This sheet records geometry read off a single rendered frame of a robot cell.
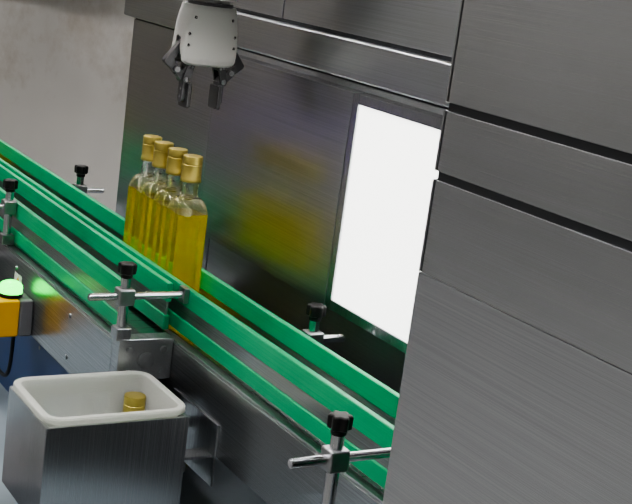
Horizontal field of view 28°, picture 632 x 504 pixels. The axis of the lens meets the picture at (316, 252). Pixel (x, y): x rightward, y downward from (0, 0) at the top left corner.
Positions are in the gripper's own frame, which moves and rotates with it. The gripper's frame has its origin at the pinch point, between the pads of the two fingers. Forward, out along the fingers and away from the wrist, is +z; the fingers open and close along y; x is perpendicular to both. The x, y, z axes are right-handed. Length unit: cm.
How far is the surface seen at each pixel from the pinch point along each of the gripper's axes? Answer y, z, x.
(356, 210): -12.0, 11.5, 32.3
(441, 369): 24, 10, 101
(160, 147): 1.1, 10.7, -10.6
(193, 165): 0.5, 11.4, 1.4
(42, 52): -106, 33, -365
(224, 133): -12.4, 8.1, -12.9
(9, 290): 19, 42, -30
